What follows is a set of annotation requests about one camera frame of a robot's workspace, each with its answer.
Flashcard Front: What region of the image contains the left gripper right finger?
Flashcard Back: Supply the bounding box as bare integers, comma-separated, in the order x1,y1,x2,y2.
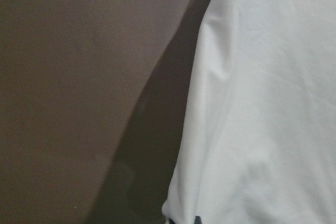
194,216,201,224

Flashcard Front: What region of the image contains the white long-sleeve cat shirt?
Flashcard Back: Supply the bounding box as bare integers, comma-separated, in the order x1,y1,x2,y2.
162,0,335,223

